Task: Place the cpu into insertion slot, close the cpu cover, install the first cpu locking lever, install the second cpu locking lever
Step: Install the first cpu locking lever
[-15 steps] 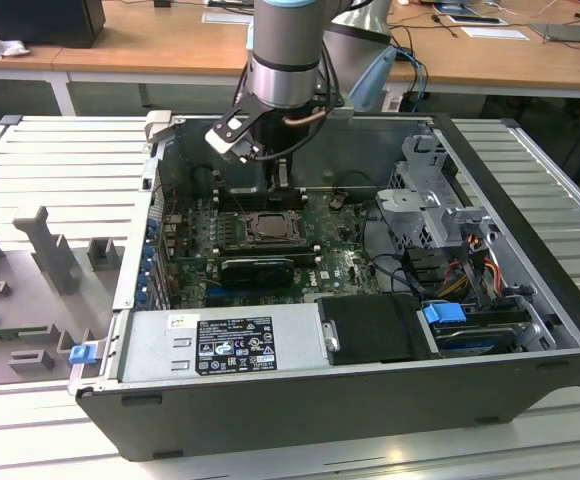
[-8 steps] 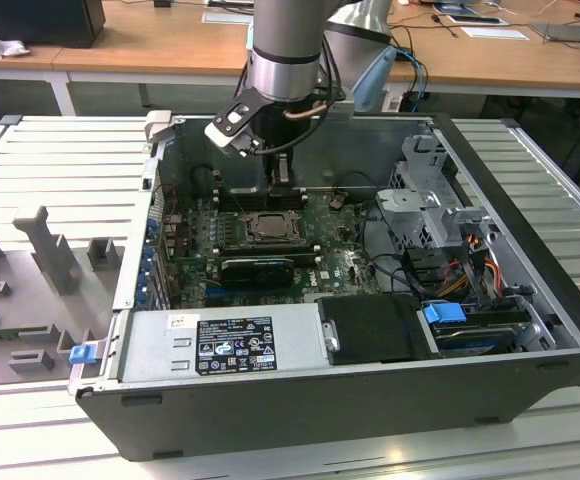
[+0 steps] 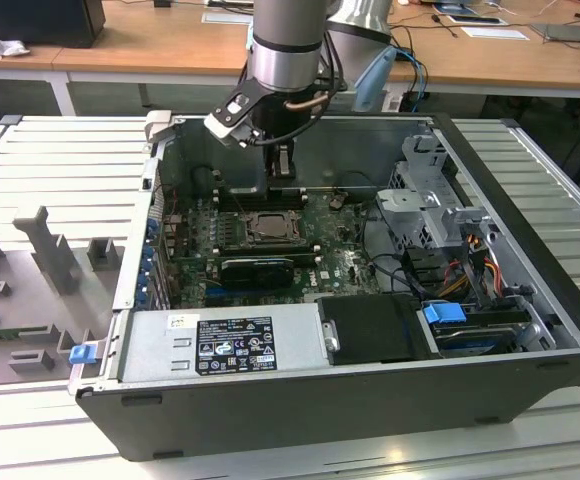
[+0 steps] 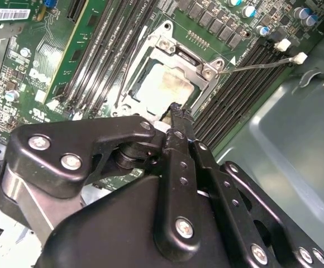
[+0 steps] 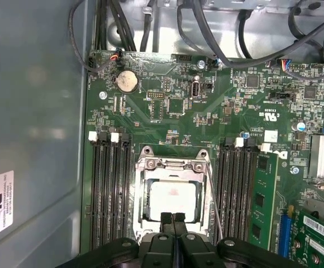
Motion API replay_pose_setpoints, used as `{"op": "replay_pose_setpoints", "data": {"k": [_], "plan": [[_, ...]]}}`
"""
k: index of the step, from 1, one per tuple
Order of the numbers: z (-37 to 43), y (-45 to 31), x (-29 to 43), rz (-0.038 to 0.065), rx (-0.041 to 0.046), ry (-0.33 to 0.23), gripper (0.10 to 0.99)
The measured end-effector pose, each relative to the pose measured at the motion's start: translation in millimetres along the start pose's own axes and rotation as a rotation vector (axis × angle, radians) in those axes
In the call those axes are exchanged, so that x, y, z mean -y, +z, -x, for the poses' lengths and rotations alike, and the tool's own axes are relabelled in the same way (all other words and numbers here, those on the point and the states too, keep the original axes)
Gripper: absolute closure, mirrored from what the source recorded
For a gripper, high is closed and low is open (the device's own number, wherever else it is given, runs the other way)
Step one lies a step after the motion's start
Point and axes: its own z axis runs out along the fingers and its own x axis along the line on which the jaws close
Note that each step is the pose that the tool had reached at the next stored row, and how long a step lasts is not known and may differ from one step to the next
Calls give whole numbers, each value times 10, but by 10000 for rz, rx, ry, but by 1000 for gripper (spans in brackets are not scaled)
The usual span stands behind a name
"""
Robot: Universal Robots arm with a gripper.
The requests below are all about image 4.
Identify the metal locking lever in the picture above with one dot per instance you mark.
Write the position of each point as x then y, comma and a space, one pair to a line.
254, 67
124, 83

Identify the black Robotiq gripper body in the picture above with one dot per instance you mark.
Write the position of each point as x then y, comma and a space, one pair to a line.
109, 229

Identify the silver CPU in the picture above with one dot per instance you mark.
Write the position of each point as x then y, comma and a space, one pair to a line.
162, 86

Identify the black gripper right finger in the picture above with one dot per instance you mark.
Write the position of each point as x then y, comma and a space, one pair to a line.
229, 192

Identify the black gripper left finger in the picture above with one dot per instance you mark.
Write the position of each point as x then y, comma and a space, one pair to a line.
67, 145

